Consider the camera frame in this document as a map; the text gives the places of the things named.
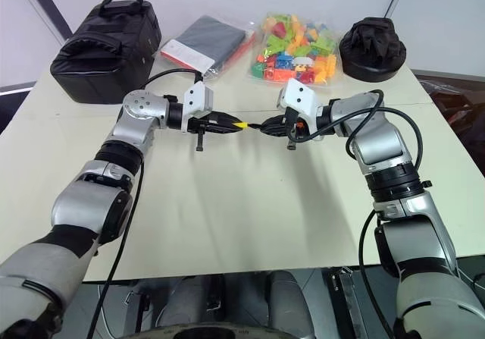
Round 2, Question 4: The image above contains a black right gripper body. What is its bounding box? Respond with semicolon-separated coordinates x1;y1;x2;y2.
281;108;310;151

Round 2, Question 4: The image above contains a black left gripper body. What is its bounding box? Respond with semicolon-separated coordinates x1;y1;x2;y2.
187;110;224;152

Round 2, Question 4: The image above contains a dark cloth in plastic bag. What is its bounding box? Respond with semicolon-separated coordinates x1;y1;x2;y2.
153;14;258;81

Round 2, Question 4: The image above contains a white and red card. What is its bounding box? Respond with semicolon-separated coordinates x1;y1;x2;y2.
160;38;215;73

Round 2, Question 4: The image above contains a bag of colourful toy blocks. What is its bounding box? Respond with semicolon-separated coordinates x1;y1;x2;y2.
246;11;342;88

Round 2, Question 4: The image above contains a grey folded cloth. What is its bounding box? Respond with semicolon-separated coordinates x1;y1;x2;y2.
177;14;248;71

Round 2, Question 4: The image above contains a black fabric carry bag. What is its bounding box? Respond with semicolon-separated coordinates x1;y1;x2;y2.
50;0;163;105

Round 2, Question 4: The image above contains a black crumpled cloth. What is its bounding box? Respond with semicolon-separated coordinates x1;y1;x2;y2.
349;17;399;58

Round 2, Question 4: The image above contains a dark plastic bag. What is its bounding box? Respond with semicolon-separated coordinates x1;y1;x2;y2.
418;79;485;135

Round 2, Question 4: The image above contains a grey rounded robot leg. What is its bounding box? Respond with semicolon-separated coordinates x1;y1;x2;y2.
155;274;225;331
268;270;318;331

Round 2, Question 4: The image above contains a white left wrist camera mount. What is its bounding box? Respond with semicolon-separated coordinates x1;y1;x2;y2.
180;81;216;134

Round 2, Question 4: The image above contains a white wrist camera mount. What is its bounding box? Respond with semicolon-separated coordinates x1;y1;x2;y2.
180;81;216;134
277;79;325;142

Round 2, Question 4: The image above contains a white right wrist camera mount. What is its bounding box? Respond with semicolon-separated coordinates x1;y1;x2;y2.
277;79;325;142

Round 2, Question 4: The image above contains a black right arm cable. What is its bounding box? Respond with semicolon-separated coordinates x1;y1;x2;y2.
284;88;424;339

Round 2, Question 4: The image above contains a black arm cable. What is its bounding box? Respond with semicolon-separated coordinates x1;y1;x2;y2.
284;88;424;339
89;68;205;339

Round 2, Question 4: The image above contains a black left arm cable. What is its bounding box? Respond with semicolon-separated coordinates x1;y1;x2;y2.
89;68;205;339

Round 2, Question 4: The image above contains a black metal bracket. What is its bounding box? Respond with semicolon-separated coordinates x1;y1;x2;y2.
328;265;367;339

